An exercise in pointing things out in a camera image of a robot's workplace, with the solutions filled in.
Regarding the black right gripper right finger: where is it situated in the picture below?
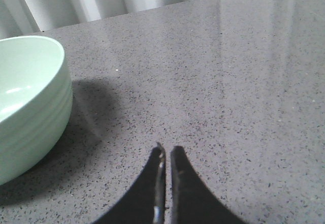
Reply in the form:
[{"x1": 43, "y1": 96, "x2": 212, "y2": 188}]
[{"x1": 171, "y1": 146, "x2": 244, "y2": 223}]

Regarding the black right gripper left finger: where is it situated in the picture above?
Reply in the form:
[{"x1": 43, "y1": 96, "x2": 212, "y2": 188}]
[{"x1": 95, "y1": 143, "x2": 166, "y2": 223}]

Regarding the green ribbed bowl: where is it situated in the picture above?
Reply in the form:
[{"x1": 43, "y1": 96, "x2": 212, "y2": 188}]
[{"x1": 1, "y1": 36, "x2": 73, "y2": 184}]

